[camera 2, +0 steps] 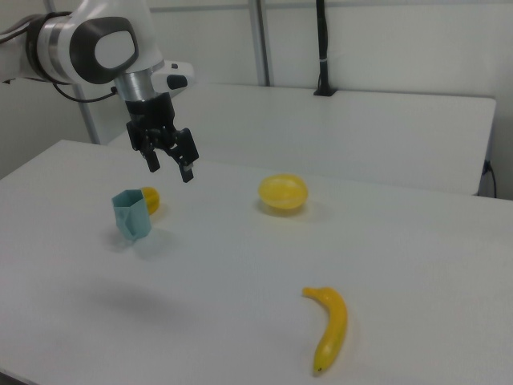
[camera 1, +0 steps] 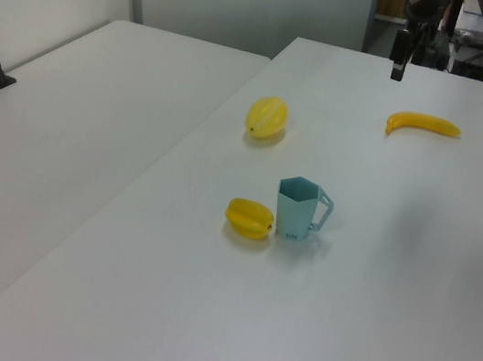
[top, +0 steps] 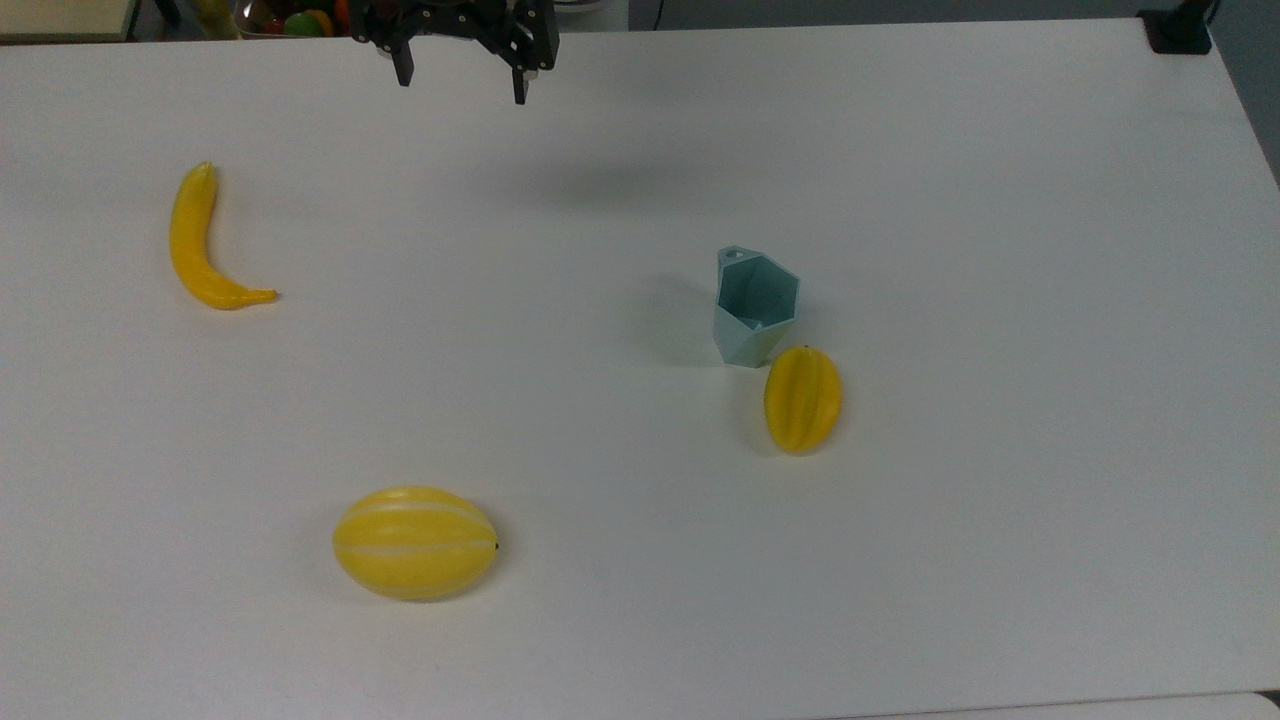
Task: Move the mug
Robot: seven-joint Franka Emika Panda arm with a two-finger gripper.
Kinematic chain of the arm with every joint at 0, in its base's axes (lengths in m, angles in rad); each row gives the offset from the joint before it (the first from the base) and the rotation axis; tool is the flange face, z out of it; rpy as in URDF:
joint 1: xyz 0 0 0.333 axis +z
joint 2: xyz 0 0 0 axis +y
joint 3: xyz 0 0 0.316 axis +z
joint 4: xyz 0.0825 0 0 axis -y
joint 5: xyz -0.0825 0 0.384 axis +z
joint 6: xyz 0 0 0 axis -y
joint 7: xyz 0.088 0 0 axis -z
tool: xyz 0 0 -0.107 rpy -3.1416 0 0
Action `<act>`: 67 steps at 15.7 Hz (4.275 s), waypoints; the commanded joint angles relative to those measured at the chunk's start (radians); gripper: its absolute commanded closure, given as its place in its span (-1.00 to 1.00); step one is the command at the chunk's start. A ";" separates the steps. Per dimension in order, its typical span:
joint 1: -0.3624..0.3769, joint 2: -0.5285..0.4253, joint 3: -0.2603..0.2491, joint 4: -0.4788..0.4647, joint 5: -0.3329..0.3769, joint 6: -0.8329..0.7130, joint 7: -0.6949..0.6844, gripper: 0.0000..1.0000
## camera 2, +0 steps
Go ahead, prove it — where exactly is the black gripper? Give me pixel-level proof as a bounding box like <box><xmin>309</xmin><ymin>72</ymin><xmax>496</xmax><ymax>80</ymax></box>
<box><xmin>123</xmin><ymin>91</ymin><xmax>200</xmax><ymax>184</ymax></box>

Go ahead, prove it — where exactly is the teal faceted mug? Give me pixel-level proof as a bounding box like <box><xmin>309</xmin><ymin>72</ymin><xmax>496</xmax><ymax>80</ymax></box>
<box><xmin>111</xmin><ymin>189</ymin><xmax>153</xmax><ymax>241</ymax></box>

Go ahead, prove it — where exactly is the yellow toy starfruit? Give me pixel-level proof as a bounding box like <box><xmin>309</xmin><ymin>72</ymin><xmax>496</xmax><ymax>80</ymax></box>
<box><xmin>139</xmin><ymin>186</ymin><xmax>161</xmax><ymax>215</ymax></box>

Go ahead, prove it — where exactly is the yellow toy melon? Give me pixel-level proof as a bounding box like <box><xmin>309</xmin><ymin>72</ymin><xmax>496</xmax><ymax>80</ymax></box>
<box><xmin>257</xmin><ymin>172</ymin><xmax>309</xmax><ymax>211</ymax></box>

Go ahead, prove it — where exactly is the white side table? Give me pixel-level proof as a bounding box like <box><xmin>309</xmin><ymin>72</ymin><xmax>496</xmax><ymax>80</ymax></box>
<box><xmin>107</xmin><ymin>83</ymin><xmax>498</xmax><ymax>197</ymax></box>

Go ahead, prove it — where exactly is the black pole with base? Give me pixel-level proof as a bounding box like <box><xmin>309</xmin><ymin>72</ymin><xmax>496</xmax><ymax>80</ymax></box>
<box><xmin>313</xmin><ymin>0</ymin><xmax>337</xmax><ymax>97</ymax></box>

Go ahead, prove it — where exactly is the yellow toy banana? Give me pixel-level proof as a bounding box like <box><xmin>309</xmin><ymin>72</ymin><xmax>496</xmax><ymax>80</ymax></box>
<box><xmin>301</xmin><ymin>286</ymin><xmax>349</xmax><ymax>378</ymax></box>

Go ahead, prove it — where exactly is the grey metal partition post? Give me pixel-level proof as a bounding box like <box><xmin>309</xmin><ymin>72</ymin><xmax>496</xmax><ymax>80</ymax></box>
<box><xmin>78</xmin><ymin>84</ymin><xmax>101</xmax><ymax>145</ymax></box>
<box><xmin>247</xmin><ymin>0</ymin><xmax>274</xmax><ymax>87</ymax></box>

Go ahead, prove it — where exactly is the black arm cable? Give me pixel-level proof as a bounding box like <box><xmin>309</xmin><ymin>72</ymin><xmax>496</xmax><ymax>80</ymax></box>
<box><xmin>0</xmin><ymin>11</ymin><xmax>121</xmax><ymax>103</ymax></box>

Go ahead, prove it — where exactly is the black wall cable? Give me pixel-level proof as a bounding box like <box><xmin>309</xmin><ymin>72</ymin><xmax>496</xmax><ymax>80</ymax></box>
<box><xmin>483</xmin><ymin>159</ymin><xmax>499</xmax><ymax>198</ymax></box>

